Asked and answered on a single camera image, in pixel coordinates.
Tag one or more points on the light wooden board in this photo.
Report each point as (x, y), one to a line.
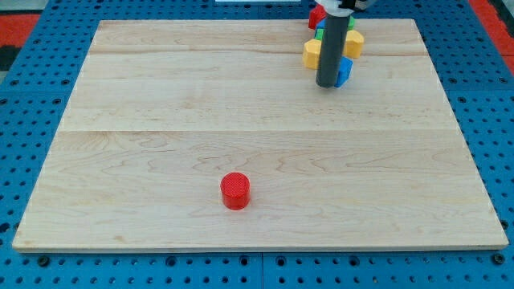
(162, 110)

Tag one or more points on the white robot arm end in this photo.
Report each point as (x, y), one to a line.
(344, 8)

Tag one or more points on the red cylinder block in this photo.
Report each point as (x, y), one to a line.
(236, 190)

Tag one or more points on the red block at back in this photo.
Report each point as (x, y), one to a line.
(316, 15)

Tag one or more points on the blue block front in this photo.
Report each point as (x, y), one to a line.
(345, 69)

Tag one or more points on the yellow heart block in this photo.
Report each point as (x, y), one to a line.
(354, 43)

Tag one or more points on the green block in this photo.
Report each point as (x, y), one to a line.
(351, 23)

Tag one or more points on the blue block behind stick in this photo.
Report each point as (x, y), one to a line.
(320, 25)

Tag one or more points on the yellow hexagon block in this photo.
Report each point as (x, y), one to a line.
(311, 54)

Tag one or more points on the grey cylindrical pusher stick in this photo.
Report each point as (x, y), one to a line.
(331, 50)

